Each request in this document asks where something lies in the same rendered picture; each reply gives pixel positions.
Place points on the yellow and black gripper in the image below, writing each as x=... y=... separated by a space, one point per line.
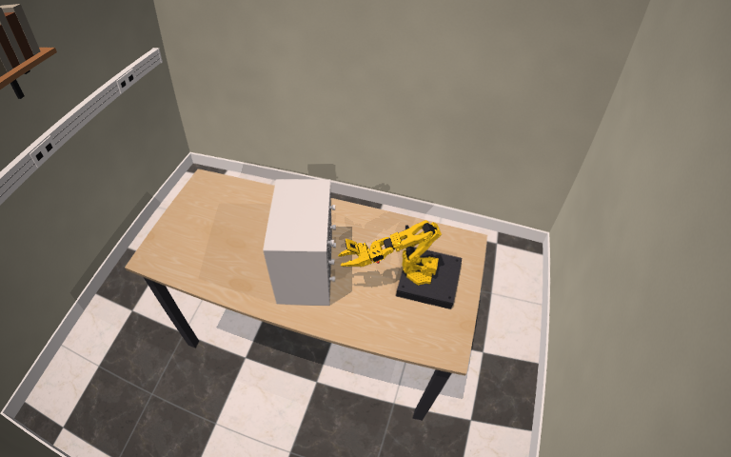
x=362 y=252

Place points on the grey chest of drawers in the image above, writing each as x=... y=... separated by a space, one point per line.
x=296 y=239

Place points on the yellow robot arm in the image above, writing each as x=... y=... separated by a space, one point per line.
x=411 y=257

